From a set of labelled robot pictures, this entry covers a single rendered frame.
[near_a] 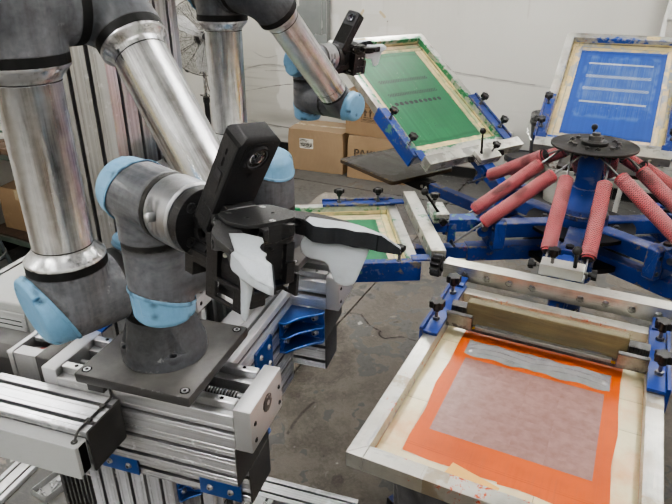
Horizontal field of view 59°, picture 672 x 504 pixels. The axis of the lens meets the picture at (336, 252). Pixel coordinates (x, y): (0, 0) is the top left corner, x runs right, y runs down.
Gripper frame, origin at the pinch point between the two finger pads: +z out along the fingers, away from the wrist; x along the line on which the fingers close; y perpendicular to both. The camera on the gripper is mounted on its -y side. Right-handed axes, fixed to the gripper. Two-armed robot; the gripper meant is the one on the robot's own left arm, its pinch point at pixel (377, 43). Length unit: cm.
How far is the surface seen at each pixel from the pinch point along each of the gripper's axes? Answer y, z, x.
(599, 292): 52, 14, 81
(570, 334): 53, -11, 83
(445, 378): 64, -39, 66
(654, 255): 53, 54, 84
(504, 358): 62, -22, 73
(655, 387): 53, -14, 106
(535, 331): 56, -13, 75
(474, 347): 63, -23, 64
